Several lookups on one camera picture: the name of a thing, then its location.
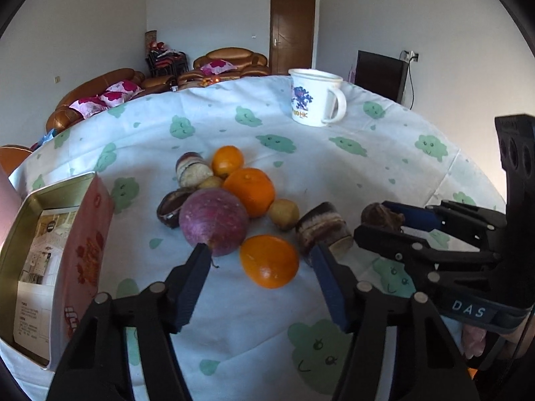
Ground pink floral armchair pillow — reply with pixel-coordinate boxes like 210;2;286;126
200;59;237;76

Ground brown leather long sofa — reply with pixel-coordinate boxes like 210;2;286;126
45;68;177;133

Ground dark water chestnut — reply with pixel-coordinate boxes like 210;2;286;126
361;203;405;232

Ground right hand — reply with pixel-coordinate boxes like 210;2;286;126
461;324;522;359

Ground pink floral pillow right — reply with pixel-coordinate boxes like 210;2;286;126
99;80;142;108

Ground large orange mandarin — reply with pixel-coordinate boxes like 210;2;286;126
222;167;276;218

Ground purple round radish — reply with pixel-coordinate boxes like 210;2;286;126
179;187;249;257

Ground pink floral pillow left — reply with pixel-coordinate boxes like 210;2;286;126
69;96;108;120

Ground brown wooden door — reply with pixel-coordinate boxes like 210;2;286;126
269;0;316;75

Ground small back orange mandarin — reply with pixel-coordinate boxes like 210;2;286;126
211;145;244;179

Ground small tan fruit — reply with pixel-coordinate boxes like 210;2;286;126
198;176;224;189

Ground white printed mug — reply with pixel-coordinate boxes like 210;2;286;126
288;68;347;128

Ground white cloud-print tablecloth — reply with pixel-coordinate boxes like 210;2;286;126
11;76;505;400

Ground stacked dark chairs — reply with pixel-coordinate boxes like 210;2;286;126
145;30;189;78

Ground black television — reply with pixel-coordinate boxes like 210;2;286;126
354;50;409;103

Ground small yellow-brown fruit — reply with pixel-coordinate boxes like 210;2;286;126
267;198;300;231

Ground pink metal tin box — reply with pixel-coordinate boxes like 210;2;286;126
1;172;114;370

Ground wooden coffee table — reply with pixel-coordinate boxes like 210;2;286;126
177;74;239;92

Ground brown leather armchair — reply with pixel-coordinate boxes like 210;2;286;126
177;47;271;88

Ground sugarcane piece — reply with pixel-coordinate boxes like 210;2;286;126
175;152;213;188
295;202;354;266

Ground pink electric kettle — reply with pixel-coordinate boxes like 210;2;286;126
0;167;23;247

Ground blue cloth on sofa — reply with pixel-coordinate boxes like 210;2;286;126
30;128;57;151

